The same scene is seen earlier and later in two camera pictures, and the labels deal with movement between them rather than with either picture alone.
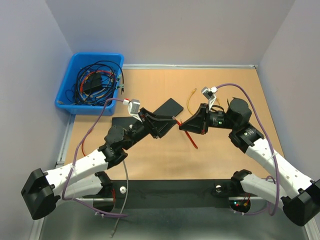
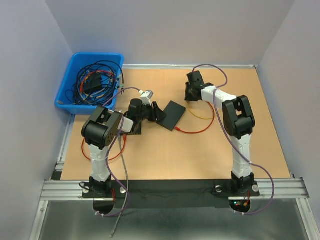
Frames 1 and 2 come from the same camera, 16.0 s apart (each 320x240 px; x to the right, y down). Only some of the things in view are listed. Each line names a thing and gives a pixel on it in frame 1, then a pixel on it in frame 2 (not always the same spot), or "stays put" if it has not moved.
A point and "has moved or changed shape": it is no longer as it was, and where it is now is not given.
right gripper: (198, 123) -> (187, 96)
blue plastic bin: (90, 79) stays put
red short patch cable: (190, 138) has moved or changed shape
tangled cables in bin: (96, 83) stays put
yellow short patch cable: (195, 89) has moved or changed shape
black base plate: (173, 194) stays put
